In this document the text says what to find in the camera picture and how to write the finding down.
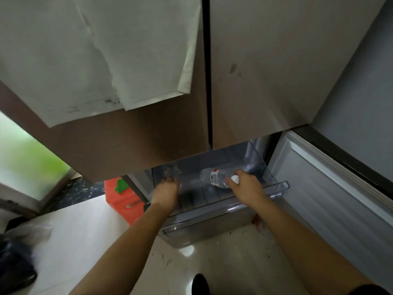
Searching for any plain brown fridge door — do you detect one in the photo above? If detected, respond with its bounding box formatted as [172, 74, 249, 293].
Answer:
[210, 0, 388, 150]

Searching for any person's right hand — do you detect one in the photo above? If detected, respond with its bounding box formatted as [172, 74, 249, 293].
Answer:
[226, 170, 268, 209]

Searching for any green plastic piece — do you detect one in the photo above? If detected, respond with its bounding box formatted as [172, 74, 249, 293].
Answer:
[114, 178, 130, 194]

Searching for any clear plastic fridge drawer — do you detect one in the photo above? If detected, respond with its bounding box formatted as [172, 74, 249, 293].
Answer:
[152, 141, 290, 235]

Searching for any brown fridge door with papers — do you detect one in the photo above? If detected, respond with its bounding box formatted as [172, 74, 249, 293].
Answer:
[0, 0, 211, 183]

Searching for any open fridge door white liner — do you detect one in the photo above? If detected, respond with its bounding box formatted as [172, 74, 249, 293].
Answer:
[267, 124, 393, 292]

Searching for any orange plastic stool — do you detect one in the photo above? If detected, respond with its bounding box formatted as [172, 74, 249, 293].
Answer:
[104, 177, 151, 226]

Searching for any person's black shoe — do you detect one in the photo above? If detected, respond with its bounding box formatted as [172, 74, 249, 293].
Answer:
[192, 273, 211, 295]

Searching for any black plastic bag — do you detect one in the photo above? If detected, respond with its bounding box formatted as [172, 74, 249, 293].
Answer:
[0, 233, 38, 295]

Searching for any frosted glass door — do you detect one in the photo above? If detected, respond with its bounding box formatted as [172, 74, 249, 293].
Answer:
[0, 110, 78, 214]

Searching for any grey narrow fridge door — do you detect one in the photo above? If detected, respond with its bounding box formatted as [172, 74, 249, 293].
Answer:
[122, 169, 155, 204]

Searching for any folded white paper sheet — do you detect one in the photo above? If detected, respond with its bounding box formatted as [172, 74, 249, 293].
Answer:
[70, 0, 202, 111]

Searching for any person's right forearm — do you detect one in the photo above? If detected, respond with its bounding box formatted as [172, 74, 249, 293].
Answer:
[253, 195, 373, 295]

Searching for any grey lower fridge drawer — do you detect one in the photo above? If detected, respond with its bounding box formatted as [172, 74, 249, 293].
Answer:
[157, 204, 259, 249]

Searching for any clear plastic water bottle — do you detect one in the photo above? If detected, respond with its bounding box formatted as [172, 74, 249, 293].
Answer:
[200, 168, 240, 189]

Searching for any person's left forearm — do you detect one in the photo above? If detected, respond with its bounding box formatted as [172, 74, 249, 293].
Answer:
[69, 203, 172, 295]

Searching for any large white paper sheet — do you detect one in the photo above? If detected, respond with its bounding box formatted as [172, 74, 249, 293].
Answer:
[0, 0, 124, 128]

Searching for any person's left hand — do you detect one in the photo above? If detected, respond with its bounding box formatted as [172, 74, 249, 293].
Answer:
[150, 176, 182, 213]

